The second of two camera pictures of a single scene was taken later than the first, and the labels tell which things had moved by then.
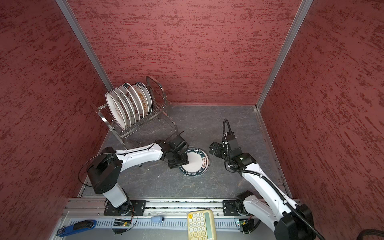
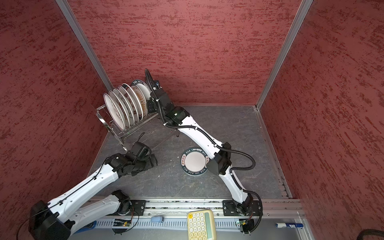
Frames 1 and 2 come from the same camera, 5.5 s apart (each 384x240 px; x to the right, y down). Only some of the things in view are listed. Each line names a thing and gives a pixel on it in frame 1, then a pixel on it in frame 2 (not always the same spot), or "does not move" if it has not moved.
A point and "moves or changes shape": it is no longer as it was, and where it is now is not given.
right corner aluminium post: (304, 8) does not move
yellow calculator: (201, 225) does not move
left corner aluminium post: (86, 43) does not move
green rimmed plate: (149, 96) moves or changes shape
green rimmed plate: (198, 163) does not move
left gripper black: (184, 160) to (148, 164)
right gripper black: (219, 147) to (151, 104)
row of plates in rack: (135, 98) does not move
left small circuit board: (120, 222) does not move
